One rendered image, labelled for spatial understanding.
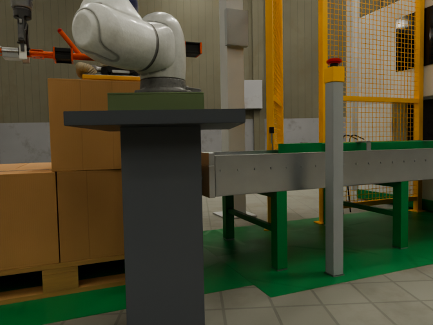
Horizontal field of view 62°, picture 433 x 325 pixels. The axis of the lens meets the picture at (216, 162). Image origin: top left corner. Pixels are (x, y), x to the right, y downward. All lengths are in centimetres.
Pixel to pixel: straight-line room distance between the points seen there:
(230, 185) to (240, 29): 182
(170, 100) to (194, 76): 925
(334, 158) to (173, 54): 94
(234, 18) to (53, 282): 241
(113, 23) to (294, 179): 119
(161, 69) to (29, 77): 1020
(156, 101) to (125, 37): 20
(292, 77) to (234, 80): 761
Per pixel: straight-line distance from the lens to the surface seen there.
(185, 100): 112
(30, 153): 1120
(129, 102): 114
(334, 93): 180
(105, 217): 173
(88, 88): 171
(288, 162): 185
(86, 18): 108
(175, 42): 124
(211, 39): 1062
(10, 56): 190
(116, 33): 107
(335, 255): 187
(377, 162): 223
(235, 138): 313
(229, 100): 313
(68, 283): 179
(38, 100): 1116
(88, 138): 169
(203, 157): 171
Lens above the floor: 66
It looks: 3 degrees down
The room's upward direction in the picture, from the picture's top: 1 degrees counter-clockwise
